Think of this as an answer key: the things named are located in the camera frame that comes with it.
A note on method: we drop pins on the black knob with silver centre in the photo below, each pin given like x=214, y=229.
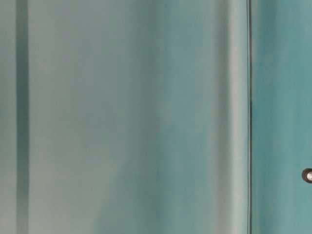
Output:
x=307, y=175

